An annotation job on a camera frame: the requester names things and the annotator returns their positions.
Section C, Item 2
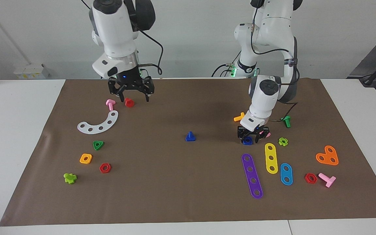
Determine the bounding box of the black left base cable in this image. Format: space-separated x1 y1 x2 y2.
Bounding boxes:
211 63 238 78

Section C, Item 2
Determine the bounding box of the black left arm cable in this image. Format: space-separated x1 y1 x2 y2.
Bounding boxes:
251 0 299 123

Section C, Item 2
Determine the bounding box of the brown table mat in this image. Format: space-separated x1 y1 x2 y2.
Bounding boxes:
0 78 376 227

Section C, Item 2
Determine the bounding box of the white cardboard box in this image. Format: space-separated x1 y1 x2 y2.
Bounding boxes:
13 64 50 80

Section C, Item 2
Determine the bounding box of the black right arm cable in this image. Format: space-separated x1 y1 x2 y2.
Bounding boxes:
80 0 164 76

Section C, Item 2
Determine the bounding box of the blue two-hole plastic strip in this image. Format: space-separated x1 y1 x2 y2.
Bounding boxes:
280 163 293 186

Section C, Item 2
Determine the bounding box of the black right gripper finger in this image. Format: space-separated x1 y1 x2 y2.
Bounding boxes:
138 76 155 102
108 78 125 102

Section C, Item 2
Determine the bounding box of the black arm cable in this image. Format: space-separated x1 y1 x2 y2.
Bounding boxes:
80 0 164 76
251 0 299 123

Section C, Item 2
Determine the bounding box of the yellow three-hole plastic strip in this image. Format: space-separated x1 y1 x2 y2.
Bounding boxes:
264 143 279 175

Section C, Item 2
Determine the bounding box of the purple four-hole plastic strip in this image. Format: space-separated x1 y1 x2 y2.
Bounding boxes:
241 153 264 199

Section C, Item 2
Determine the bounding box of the white curved five-hole strip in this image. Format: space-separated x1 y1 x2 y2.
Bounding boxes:
77 110 119 134

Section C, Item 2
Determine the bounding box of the orange three-hole angled plate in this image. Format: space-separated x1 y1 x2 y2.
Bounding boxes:
316 145 339 166

